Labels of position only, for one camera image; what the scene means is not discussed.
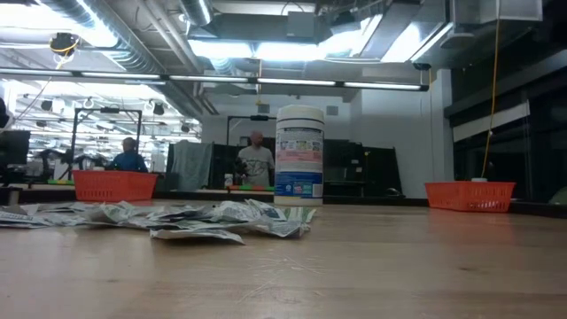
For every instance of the person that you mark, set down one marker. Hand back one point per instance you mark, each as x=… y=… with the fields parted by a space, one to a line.
x=128 y=160
x=256 y=161

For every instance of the grey wall vent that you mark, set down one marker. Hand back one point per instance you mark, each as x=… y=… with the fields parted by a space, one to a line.
x=332 y=111
x=263 y=109

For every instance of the black computer monitor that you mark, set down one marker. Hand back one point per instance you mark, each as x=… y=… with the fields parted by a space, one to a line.
x=14 y=147

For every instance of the fluorescent ceiling light panel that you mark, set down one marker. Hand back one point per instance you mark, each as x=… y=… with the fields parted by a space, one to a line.
x=252 y=49

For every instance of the silver rectangular air duct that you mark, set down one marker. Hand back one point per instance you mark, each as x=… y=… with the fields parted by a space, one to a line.
x=398 y=31

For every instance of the grey ceiling box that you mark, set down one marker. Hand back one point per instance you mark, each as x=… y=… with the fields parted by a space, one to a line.
x=301 y=24

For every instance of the green striped adhesive bandage packet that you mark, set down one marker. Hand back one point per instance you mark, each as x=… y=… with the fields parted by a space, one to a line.
x=303 y=214
x=111 y=213

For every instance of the white crinkled gauze packet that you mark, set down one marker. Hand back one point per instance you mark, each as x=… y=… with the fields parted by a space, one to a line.
x=232 y=212

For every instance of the grey hanging cloth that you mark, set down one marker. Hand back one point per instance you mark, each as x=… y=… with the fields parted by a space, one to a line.
x=191 y=164

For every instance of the black distant robot arm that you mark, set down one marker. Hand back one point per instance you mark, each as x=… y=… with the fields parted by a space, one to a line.
x=44 y=155

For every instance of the silver spiral ventilation duct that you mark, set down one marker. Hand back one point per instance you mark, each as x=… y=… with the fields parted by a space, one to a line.
x=133 y=49

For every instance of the small white bottle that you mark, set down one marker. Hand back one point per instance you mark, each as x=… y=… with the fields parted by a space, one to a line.
x=228 y=181

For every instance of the orange plastic mesh basket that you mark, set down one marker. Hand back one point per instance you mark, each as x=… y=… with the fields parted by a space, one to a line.
x=115 y=186
x=470 y=197

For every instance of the white wipes canister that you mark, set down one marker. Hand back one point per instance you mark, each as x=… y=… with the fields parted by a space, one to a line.
x=299 y=155

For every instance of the black rig frame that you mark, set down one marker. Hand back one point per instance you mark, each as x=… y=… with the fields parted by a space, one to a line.
x=259 y=118
x=106 y=110

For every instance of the small white printed packet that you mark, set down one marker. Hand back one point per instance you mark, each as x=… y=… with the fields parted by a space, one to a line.
x=266 y=208
x=283 y=228
x=197 y=235
x=44 y=207
x=175 y=212
x=20 y=217

